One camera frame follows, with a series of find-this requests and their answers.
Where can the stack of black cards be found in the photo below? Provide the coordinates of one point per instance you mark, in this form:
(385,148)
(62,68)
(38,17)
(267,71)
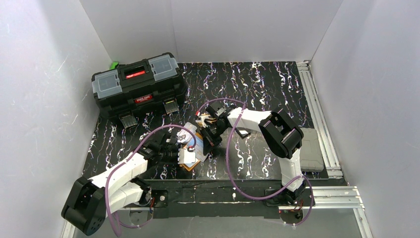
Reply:
(242,132)

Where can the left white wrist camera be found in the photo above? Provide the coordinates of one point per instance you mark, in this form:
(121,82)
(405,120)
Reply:
(186,157)

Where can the orange card holder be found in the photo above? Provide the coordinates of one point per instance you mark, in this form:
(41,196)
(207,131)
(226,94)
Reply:
(201,157)

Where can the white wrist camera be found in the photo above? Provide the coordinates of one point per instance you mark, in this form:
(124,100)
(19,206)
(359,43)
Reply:
(204,120)
(186,157)

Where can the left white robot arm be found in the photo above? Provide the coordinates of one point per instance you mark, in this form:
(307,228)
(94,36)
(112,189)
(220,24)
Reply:
(92,200)

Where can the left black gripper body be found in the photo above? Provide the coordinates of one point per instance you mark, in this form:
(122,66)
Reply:
(172,148)

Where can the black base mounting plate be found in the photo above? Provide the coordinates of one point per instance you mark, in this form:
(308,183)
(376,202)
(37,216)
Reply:
(217,198)

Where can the aluminium frame rail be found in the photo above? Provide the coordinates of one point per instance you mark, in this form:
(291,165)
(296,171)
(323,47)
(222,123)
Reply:
(331,197)

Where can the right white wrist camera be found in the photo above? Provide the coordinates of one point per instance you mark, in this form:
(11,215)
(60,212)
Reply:
(204,120)

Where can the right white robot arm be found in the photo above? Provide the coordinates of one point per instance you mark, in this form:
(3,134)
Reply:
(281,133)

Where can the green object behind toolbox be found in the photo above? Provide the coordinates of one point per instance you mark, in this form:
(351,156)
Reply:
(114,65)

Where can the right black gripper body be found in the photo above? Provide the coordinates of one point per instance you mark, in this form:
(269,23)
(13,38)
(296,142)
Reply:
(207,132)

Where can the stack of white cards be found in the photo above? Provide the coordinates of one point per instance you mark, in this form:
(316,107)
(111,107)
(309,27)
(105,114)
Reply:
(184,136)

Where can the black toolbox with grey lids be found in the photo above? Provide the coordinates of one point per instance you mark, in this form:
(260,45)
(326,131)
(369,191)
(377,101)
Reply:
(129,91)

